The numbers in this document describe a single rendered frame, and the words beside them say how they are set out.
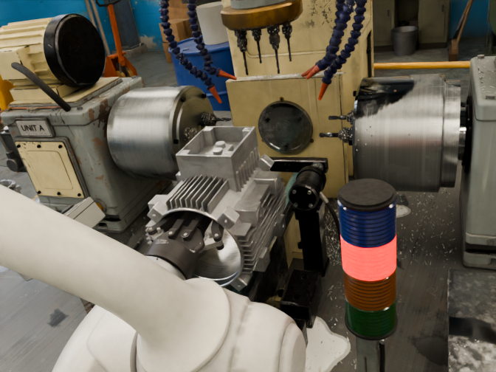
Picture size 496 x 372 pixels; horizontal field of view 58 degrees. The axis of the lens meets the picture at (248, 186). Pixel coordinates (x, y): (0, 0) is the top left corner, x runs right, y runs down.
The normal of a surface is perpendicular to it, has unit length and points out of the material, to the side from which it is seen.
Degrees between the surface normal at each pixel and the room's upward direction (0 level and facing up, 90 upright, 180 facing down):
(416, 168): 99
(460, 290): 0
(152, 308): 79
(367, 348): 90
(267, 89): 90
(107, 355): 37
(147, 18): 90
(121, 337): 23
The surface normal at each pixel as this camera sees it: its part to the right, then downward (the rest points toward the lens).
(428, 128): -0.38, 0.04
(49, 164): -0.34, 0.51
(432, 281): -0.15, -0.86
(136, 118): -0.36, -0.22
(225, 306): 0.21, -0.76
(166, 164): -0.30, 0.69
